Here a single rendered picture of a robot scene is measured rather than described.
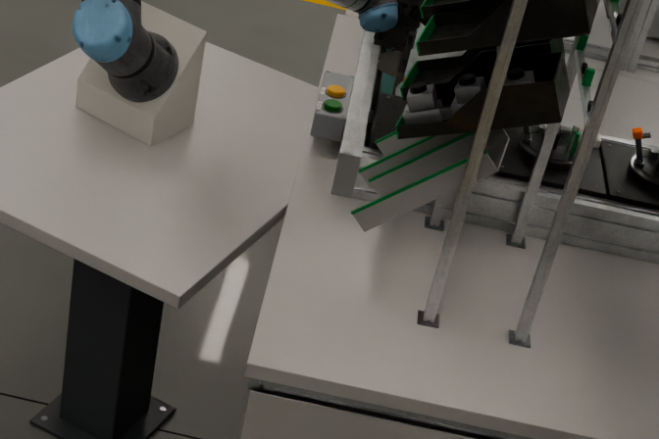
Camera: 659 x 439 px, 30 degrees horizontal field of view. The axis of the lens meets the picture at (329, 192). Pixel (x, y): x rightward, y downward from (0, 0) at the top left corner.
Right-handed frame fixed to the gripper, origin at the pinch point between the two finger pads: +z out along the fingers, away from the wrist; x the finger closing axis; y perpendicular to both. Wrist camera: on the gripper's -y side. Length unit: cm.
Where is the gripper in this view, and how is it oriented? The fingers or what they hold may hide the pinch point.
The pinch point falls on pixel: (399, 81)
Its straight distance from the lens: 259.2
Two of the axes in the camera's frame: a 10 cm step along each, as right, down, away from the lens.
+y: -9.8, -2.1, -0.1
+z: -1.8, 8.3, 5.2
